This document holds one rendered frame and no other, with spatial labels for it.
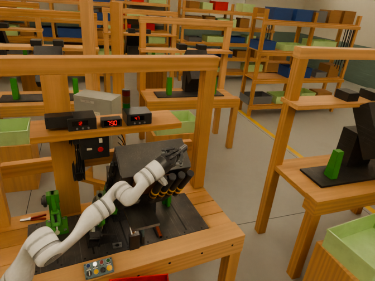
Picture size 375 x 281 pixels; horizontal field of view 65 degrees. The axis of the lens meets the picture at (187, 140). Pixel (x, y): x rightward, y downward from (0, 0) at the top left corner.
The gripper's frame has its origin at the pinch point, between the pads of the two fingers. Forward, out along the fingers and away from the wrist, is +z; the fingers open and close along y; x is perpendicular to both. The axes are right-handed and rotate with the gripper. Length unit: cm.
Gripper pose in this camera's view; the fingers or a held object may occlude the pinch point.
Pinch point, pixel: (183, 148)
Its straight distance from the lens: 126.6
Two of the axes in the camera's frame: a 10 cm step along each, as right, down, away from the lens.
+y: -7.0, -4.5, 5.5
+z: 7.1, -5.4, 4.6
